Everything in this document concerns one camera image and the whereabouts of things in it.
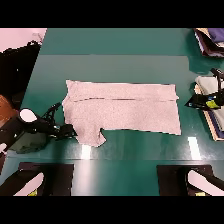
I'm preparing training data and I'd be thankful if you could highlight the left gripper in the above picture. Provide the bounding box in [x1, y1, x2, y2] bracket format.
[54, 123, 79, 141]

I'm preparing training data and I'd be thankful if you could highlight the pale grey T-shirt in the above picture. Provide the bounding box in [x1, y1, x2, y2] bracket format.
[61, 79, 183, 148]

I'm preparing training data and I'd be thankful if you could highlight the white garment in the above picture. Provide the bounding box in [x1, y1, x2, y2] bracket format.
[194, 75, 224, 101]

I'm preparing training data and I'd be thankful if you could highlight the navy garment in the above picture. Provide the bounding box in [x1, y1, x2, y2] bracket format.
[211, 110, 224, 140]

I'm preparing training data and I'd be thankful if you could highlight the purple garment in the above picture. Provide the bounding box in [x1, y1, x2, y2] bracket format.
[207, 28, 224, 44]

